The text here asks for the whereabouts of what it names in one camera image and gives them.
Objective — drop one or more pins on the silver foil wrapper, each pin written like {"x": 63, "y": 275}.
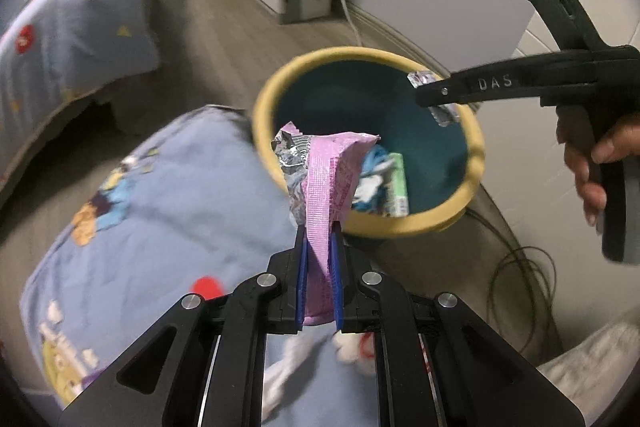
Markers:
{"x": 445, "y": 114}

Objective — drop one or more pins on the blue wrapper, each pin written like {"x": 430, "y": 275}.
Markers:
{"x": 372, "y": 177}

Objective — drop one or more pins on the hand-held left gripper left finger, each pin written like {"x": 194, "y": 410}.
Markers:
{"x": 301, "y": 277}

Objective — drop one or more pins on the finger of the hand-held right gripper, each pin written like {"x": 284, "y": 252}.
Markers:
{"x": 500, "y": 82}

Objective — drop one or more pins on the green packet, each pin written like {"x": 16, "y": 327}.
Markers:
{"x": 397, "y": 182}

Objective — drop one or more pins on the printed blue bed cover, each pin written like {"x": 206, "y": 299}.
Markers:
{"x": 75, "y": 47}

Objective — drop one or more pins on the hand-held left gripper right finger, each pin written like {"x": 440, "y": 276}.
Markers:
{"x": 336, "y": 277}

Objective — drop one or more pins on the white fluffy cloth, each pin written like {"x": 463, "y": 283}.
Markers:
{"x": 590, "y": 372}

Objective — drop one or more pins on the yellow rimmed teal basket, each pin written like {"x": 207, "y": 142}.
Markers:
{"x": 350, "y": 92}

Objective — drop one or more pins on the purple foil snack packet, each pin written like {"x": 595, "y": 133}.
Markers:
{"x": 325, "y": 187}

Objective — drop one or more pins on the person's right hand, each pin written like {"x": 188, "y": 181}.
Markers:
{"x": 585, "y": 182}

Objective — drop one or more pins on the printed blue blanket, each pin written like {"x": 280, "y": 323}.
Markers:
{"x": 175, "y": 207}

